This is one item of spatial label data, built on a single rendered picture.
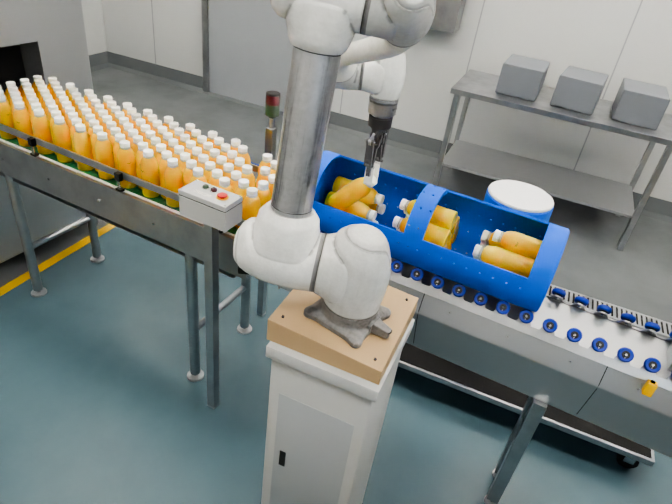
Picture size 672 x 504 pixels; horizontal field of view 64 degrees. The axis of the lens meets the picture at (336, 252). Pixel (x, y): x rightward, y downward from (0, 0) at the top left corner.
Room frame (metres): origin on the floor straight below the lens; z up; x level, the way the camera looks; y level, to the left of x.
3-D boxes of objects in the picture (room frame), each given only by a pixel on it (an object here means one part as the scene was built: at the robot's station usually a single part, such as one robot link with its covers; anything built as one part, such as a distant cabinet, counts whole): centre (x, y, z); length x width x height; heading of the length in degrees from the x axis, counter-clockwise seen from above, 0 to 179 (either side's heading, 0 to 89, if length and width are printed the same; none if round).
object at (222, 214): (1.61, 0.46, 1.05); 0.20 x 0.10 x 0.10; 67
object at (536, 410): (1.32, -0.78, 0.31); 0.06 x 0.06 x 0.63; 67
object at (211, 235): (1.61, 0.46, 0.50); 0.04 x 0.04 x 1.00; 67
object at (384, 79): (1.64, -0.06, 1.58); 0.13 x 0.11 x 0.16; 90
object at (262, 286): (2.28, 0.37, 0.55); 0.04 x 0.04 x 1.10; 67
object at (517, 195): (2.09, -0.75, 1.03); 0.28 x 0.28 x 0.01
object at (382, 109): (1.64, -0.08, 1.48); 0.09 x 0.09 x 0.06
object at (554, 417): (2.01, -0.87, 0.07); 1.50 x 0.52 x 0.15; 71
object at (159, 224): (2.13, 0.95, 0.45); 1.64 x 0.48 x 0.90; 67
